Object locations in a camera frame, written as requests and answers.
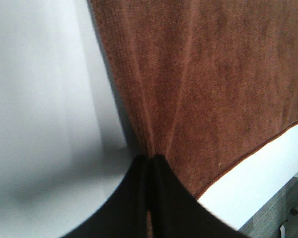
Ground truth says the brown towel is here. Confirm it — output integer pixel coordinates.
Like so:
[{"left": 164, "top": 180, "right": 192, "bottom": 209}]
[{"left": 89, "top": 0, "right": 298, "bottom": 238}]

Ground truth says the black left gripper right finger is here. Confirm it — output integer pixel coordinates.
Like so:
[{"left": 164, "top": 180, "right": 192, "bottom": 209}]
[{"left": 148, "top": 155, "right": 243, "bottom": 238}]

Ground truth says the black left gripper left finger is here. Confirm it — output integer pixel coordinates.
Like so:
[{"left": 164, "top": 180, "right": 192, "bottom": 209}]
[{"left": 64, "top": 155, "right": 147, "bottom": 238}]

